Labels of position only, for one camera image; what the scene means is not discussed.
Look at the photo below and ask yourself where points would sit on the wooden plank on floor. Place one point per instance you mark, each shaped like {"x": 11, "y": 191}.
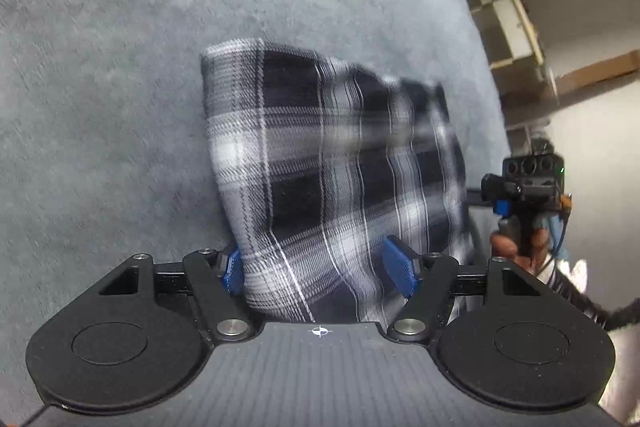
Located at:
{"x": 609, "y": 69}

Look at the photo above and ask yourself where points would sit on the black white plaid pants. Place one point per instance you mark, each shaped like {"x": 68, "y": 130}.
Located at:
{"x": 317, "y": 161}

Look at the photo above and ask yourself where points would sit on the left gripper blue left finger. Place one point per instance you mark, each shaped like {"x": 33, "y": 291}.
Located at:
{"x": 231, "y": 270}

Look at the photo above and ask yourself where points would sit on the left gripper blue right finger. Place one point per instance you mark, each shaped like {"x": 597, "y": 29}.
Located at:
{"x": 402, "y": 265}

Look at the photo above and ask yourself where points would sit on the light wooden desk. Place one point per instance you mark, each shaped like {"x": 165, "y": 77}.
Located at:
{"x": 513, "y": 48}

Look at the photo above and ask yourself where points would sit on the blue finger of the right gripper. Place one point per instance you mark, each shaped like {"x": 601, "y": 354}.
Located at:
{"x": 502, "y": 207}

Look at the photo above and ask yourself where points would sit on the person right hand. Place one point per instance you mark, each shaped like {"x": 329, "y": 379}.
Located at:
{"x": 503, "y": 246}

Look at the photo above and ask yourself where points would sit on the grey bed blanket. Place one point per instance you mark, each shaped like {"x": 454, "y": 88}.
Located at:
{"x": 103, "y": 147}

